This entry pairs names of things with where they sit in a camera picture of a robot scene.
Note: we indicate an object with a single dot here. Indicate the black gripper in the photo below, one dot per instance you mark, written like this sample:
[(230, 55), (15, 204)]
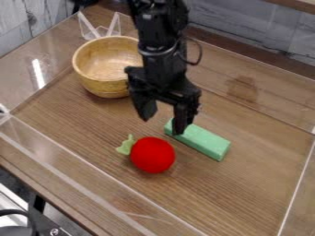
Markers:
[(160, 80)]

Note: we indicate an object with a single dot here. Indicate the red felt fruit green leaf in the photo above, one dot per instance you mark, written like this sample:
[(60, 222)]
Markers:
[(151, 154)]

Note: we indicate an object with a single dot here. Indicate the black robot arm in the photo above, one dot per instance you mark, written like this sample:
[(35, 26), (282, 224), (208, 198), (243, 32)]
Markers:
[(160, 21)]

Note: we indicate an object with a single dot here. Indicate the green foam block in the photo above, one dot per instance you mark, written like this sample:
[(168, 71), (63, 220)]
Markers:
[(202, 140)]

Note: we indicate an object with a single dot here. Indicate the wooden bowl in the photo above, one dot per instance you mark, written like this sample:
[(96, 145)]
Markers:
[(99, 62)]

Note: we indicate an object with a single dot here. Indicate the clear acrylic tray wall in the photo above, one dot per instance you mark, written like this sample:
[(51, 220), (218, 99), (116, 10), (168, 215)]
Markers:
[(60, 136)]

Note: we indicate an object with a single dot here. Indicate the clear acrylic corner bracket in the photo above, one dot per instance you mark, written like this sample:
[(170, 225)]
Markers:
[(91, 32)]

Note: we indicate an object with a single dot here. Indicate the black table frame bracket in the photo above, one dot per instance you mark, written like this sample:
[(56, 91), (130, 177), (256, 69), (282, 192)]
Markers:
[(51, 221)]

